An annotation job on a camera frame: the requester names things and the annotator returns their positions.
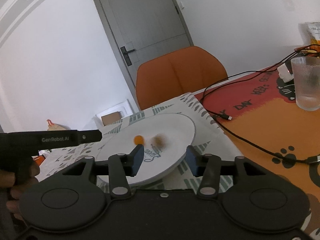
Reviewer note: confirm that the small green-brown fruit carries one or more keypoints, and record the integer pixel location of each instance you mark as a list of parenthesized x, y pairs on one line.
[(159, 141)]

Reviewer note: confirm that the white power adapter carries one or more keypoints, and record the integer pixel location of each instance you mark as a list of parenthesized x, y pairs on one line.
[(285, 71)]

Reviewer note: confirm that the snack bag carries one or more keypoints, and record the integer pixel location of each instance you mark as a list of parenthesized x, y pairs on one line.
[(310, 34)]

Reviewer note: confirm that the small orange kumquat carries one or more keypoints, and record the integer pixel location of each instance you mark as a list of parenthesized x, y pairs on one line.
[(139, 140)]

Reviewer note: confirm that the grey door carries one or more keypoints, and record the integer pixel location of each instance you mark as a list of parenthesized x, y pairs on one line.
[(152, 27)]

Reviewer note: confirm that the person's left hand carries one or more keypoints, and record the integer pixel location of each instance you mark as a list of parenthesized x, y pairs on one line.
[(15, 192)]

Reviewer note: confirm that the black door handle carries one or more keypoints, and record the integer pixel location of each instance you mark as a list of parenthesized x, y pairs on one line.
[(125, 54)]

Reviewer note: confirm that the white round plate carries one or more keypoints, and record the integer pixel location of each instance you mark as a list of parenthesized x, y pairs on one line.
[(166, 138)]

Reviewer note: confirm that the orange red cartoon tablecloth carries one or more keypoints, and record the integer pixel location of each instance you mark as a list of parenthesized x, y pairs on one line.
[(270, 129)]

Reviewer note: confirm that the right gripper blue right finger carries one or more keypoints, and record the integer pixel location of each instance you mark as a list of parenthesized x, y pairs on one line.
[(207, 166)]

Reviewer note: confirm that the ribbed glass cup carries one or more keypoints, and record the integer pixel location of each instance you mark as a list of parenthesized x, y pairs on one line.
[(306, 79)]

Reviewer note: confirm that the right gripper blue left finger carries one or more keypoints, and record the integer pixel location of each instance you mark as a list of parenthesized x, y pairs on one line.
[(121, 166)]

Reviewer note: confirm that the white patterned tablecloth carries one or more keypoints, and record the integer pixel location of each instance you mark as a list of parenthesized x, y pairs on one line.
[(209, 138)]

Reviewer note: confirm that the brown cardboard box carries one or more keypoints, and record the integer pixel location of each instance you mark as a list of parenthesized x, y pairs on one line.
[(110, 118)]

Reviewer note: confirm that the brown paper bag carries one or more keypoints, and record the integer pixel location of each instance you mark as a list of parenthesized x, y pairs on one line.
[(55, 127)]

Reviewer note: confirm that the orange chair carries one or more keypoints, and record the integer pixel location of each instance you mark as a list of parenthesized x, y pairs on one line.
[(185, 70)]

